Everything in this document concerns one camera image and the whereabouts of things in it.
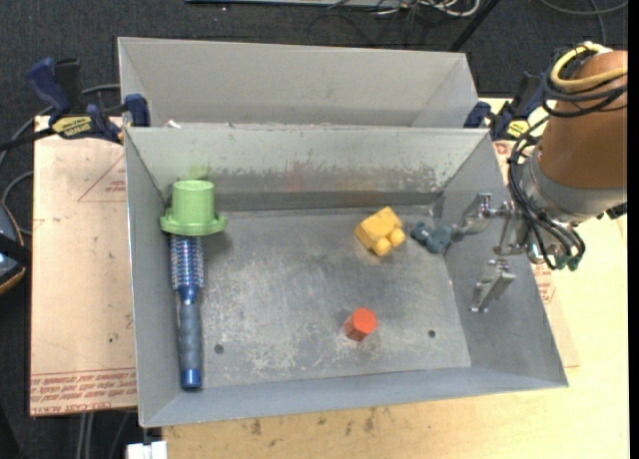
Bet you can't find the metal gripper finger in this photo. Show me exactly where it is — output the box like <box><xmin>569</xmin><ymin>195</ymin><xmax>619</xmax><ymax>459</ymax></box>
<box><xmin>469</xmin><ymin>258</ymin><xmax>518</xmax><ymax>313</ymax></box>
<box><xmin>450</xmin><ymin>192</ymin><xmax>496</xmax><ymax>241</ymax></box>

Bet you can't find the grey-blue toy figure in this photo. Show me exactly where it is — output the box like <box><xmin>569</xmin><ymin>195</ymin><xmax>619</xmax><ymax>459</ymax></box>
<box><xmin>409</xmin><ymin>221</ymin><xmax>453</xmax><ymax>254</ymax></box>

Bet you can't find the yellow toy block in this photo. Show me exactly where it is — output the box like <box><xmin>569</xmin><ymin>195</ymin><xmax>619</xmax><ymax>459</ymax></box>
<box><xmin>352</xmin><ymin>206</ymin><xmax>407</xmax><ymax>257</ymax></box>

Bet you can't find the red hexagonal block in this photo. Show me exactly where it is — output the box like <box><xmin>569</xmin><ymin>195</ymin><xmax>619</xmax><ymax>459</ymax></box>
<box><xmin>342</xmin><ymin>307</ymin><xmax>379</xmax><ymax>343</ymax></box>

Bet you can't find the grey metal bin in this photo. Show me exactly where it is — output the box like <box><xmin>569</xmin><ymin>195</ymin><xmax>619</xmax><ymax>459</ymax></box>
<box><xmin>117</xmin><ymin>36</ymin><xmax>569</xmax><ymax>429</ymax></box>

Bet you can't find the green plastic cup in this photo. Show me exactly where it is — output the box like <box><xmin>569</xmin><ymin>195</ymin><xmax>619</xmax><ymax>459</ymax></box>
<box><xmin>159</xmin><ymin>179</ymin><xmax>229</xmax><ymax>238</ymax></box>

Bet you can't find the blue round hairbrush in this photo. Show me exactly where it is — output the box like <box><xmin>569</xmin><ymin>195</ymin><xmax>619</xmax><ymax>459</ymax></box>
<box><xmin>168</xmin><ymin>231</ymin><xmax>207</xmax><ymax>391</ymax></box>

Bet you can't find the brown cardboard board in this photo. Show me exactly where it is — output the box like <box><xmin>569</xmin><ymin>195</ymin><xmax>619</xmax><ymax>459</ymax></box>
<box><xmin>29</xmin><ymin>115</ymin><xmax>583</xmax><ymax>418</ymax></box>

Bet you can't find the black cylinder on white bracket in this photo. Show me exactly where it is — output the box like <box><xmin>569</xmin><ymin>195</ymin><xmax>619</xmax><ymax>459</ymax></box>
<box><xmin>596</xmin><ymin>201</ymin><xmax>629</xmax><ymax>222</ymax></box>

